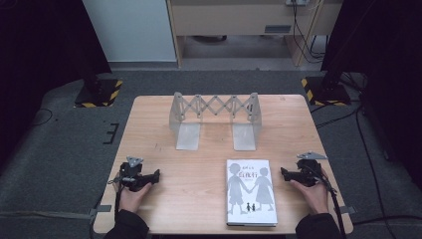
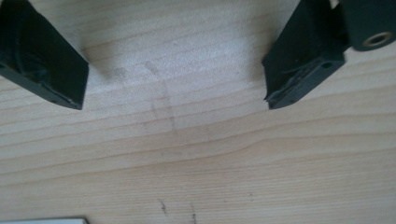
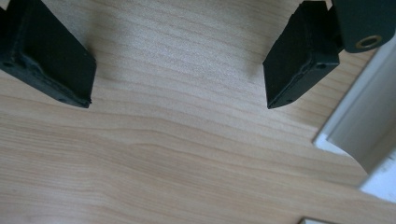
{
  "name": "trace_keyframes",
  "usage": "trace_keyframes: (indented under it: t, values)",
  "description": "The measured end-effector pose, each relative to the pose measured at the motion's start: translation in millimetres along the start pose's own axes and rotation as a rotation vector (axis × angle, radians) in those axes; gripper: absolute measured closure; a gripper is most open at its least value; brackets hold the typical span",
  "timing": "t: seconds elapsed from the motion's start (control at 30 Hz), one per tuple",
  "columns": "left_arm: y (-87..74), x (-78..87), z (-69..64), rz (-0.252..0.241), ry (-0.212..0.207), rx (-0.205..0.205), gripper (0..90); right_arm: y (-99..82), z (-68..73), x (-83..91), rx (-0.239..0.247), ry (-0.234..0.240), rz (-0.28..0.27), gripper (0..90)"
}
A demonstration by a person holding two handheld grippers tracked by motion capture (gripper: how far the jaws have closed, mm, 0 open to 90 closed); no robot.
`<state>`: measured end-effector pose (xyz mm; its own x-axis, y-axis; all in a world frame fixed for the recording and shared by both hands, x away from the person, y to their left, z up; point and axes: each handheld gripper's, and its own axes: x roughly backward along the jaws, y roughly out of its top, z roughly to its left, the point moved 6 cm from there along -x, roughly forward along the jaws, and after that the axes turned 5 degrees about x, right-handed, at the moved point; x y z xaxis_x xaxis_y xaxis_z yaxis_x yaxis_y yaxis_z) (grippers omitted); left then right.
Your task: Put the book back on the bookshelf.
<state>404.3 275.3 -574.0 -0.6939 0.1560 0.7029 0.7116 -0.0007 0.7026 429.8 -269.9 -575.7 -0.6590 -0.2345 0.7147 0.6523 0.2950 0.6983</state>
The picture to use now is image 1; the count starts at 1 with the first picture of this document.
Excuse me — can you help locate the black yellow-striped stand base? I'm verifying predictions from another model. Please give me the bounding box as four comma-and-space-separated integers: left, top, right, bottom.
74, 78, 124, 110
301, 76, 352, 108

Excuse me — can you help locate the person's right hand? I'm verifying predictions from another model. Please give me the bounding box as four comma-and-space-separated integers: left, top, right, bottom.
289, 168, 330, 215

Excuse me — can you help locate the grey tape piece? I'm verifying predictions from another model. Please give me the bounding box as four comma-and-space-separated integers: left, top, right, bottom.
332, 205, 357, 216
88, 204, 113, 219

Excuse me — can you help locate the black curtain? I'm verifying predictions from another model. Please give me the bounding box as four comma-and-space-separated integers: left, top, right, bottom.
320, 0, 422, 192
0, 0, 112, 168

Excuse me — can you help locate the expandable metal book stand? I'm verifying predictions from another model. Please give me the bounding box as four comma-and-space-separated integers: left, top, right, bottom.
168, 91, 263, 152

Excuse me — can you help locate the white book with grey figures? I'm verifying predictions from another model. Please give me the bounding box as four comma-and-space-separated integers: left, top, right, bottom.
226, 158, 279, 228

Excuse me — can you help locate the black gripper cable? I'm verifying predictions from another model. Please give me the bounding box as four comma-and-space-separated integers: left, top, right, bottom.
106, 178, 123, 214
310, 164, 348, 239

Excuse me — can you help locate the light wooden desk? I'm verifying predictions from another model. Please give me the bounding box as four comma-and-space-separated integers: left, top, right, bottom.
165, 0, 344, 70

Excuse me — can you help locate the black stand pole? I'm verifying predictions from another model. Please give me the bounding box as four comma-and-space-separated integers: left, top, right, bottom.
81, 56, 102, 98
321, 0, 349, 92

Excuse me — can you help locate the bundle of hanging black cables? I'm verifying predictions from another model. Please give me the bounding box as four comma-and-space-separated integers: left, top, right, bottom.
291, 0, 328, 65

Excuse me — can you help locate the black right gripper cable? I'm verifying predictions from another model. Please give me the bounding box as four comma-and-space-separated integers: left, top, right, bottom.
310, 164, 348, 239

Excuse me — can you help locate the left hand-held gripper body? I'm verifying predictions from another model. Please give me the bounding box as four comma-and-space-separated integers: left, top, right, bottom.
118, 155, 148, 192

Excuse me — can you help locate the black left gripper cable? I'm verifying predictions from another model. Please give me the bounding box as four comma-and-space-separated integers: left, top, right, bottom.
106, 178, 123, 214

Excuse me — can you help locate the white panel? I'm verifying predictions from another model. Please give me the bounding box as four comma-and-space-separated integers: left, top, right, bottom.
82, 0, 178, 64

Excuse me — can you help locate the short black floor cable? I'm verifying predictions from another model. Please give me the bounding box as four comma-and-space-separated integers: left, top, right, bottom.
314, 105, 363, 129

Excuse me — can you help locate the person's left hand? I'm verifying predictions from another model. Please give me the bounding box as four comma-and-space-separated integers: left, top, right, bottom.
113, 172, 153, 214

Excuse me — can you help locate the long black floor cable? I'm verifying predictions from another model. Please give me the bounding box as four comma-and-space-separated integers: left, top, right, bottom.
353, 105, 390, 221

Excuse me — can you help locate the grey label on desk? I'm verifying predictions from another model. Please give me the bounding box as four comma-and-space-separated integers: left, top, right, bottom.
264, 24, 293, 35

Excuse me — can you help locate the thin looped floor cable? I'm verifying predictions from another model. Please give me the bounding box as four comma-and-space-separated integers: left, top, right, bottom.
27, 107, 55, 129

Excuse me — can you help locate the black cable along floor edge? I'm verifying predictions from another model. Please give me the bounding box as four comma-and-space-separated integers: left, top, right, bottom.
351, 214, 422, 227

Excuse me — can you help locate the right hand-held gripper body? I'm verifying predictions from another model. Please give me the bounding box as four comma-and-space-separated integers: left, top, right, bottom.
296, 151, 328, 188

